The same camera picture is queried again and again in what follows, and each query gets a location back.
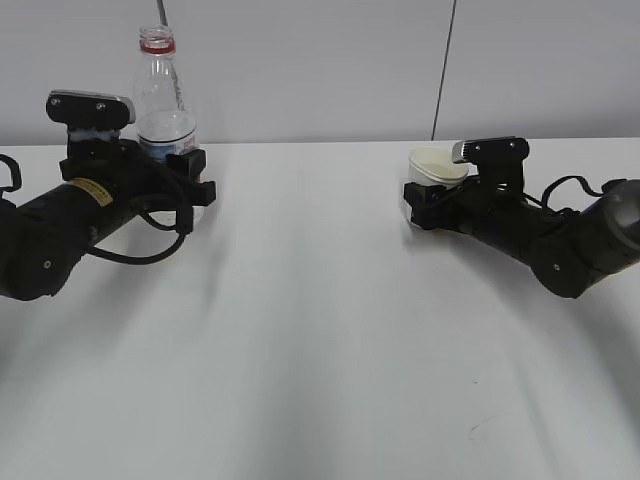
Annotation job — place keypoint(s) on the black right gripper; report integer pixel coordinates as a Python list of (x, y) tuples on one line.
[(469, 209)]

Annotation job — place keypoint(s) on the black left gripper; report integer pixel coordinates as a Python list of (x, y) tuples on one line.
[(121, 170)]

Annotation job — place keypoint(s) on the white paper cup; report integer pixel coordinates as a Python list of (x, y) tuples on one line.
[(433, 166)]

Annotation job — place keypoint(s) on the clear plastic water bottle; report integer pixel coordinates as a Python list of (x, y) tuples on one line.
[(165, 122)]

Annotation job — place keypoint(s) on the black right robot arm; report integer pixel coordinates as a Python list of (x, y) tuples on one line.
[(567, 251)]

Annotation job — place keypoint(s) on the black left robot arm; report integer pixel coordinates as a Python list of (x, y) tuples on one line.
[(43, 239)]

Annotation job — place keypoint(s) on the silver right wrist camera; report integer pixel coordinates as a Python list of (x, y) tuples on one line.
[(499, 161)]

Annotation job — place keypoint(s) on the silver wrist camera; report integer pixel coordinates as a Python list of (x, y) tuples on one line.
[(499, 161), (90, 116)]

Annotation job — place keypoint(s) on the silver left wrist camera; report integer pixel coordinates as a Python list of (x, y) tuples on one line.
[(90, 116)]

